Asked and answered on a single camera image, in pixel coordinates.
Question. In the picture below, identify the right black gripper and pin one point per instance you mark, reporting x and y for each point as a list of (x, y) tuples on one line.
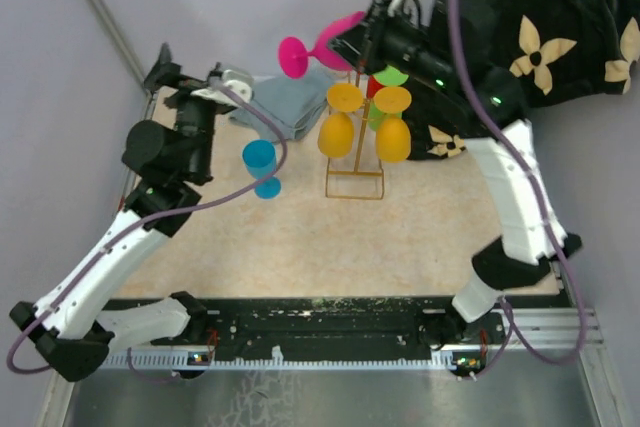
[(359, 45)]

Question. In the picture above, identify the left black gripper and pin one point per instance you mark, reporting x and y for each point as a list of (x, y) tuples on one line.
[(167, 74)]

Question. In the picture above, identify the pink plastic wine glass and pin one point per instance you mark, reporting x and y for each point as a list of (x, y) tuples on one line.
[(294, 57)]

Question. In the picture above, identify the orange plastic wine glass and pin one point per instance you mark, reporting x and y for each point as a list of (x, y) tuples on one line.
[(393, 138), (337, 131)]

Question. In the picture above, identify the blue plastic wine glass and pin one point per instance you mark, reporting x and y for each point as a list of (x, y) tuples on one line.
[(259, 157)]

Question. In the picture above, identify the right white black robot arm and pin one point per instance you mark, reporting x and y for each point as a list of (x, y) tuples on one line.
[(450, 57)]

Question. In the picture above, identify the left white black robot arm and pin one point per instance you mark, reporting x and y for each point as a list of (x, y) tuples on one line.
[(70, 327)]

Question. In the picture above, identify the red plastic wine glass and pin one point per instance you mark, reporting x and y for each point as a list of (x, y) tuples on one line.
[(373, 86)]

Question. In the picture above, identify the green plastic wine glass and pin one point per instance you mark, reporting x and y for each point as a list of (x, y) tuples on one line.
[(389, 77)]

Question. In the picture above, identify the grey folded cloth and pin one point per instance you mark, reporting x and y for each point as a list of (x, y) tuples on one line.
[(293, 105)]

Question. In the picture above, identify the black floral blanket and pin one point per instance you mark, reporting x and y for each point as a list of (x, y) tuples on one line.
[(557, 50)]

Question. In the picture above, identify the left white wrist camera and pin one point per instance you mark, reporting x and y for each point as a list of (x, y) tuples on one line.
[(227, 85)]

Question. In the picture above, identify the aluminium frame rail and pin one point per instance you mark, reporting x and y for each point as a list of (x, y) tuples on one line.
[(116, 36)]

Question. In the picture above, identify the gold wire glass rack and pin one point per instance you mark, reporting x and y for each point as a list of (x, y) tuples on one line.
[(359, 175)]

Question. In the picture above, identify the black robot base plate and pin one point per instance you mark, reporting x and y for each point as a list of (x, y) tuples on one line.
[(341, 329)]

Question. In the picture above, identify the white slotted cable duct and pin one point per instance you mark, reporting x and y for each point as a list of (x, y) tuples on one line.
[(198, 360)]

